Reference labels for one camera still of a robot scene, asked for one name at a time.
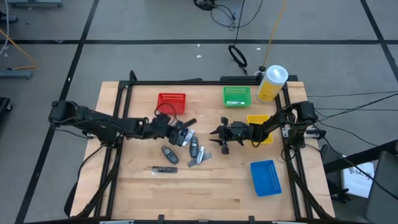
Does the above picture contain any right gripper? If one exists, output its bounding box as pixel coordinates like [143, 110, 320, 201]
[208, 116, 253, 156]

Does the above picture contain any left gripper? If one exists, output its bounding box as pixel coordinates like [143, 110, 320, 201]
[146, 113, 198, 147]

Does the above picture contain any dark blue toiletry packet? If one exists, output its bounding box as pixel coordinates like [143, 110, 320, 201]
[178, 128, 188, 147]

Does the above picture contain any grey silver remote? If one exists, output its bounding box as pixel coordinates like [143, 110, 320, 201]
[187, 151, 213, 168]

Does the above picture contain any red plastic basket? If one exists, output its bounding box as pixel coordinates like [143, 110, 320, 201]
[157, 92, 187, 115]

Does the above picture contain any yellow plastic basket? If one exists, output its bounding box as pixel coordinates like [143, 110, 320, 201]
[247, 114, 274, 145]

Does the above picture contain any blue plastic basket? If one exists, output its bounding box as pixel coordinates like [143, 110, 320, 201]
[250, 159, 283, 198]

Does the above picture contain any green plastic basket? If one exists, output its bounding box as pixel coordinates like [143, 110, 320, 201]
[223, 86, 252, 108]

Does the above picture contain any yellow wipes canister white lid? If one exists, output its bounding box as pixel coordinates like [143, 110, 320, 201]
[256, 64, 289, 103]

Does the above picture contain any black caster base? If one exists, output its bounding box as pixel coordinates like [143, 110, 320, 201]
[328, 179, 352, 205]

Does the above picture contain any black beam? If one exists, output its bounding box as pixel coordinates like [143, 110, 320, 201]
[323, 139, 398, 175]

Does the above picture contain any grey chair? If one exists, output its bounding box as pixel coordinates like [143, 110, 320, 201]
[365, 151, 398, 224]

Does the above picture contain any grey stand foot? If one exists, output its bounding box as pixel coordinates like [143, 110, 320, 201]
[0, 70, 34, 80]
[6, 0, 63, 9]

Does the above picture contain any black floor object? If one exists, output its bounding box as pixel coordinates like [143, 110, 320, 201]
[0, 96, 13, 114]

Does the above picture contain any person's shoe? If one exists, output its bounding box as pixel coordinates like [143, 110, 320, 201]
[0, 11, 19, 24]

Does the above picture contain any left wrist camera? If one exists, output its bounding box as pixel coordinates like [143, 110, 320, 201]
[155, 113, 171, 126]

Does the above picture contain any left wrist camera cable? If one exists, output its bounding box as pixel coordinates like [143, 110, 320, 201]
[154, 102, 178, 123]

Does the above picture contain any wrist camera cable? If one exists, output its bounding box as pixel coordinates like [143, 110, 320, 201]
[154, 102, 178, 123]
[250, 132, 265, 149]

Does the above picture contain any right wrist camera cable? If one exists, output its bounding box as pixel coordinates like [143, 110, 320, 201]
[250, 132, 265, 149]

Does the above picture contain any black aluminium table frame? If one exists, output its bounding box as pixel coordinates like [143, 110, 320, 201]
[63, 70, 336, 224]

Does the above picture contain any coiled black cable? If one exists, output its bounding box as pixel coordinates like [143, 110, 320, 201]
[228, 44, 249, 75]

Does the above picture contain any thin black looped cable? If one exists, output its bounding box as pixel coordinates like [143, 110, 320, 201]
[210, 0, 265, 32]

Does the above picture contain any straight black cable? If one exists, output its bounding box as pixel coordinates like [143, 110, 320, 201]
[234, 0, 246, 47]

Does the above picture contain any yellow cable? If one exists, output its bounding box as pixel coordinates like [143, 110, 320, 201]
[262, 0, 289, 68]
[0, 29, 37, 71]

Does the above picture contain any black cable bundle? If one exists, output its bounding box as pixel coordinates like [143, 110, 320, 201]
[193, 0, 217, 11]

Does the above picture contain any thick black cable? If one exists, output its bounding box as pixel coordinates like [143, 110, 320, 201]
[323, 136, 398, 200]

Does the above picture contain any white cable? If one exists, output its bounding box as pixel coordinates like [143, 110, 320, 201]
[0, 0, 10, 57]

